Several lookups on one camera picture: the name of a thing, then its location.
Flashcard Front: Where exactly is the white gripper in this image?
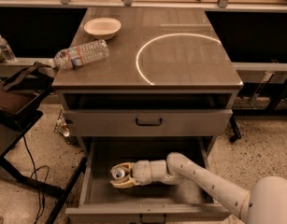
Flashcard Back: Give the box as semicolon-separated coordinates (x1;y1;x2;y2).
110;161;151;189

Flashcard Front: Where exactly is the silver blue redbull can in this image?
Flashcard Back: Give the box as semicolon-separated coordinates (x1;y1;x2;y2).
111;167;127;180

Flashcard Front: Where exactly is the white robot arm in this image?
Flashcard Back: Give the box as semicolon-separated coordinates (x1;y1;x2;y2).
110;152;287;224

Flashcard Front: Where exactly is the open grey lower drawer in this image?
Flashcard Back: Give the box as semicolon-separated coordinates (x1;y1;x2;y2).
66;137;230;224

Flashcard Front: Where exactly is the closed grey upper drawer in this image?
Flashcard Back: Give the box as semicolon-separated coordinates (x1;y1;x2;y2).
64;109;232;137

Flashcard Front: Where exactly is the grey drawer cabinet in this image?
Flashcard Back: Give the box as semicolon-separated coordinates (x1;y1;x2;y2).
51;7;244;224

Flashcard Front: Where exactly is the plastic bottle on floor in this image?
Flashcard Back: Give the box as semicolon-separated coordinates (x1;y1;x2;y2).
54;111;70;138

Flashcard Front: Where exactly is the black caster wheel leg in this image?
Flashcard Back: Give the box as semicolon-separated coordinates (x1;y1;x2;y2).
229;116;241;143

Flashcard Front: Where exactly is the black side table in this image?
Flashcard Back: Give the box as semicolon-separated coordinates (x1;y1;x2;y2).
0;110;87;224

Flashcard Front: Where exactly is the clear plastic water bottle lying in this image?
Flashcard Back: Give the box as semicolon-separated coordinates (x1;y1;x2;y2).
49;39;109;69

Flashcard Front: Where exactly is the white paper bowl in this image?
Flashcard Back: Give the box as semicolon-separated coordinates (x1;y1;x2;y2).
84;18;122;40

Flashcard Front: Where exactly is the small upright water bottle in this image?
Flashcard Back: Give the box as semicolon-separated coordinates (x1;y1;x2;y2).
0;35;17;63

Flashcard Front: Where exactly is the dark bag with straps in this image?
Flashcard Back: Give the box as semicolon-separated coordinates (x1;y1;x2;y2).
0;62;55;122

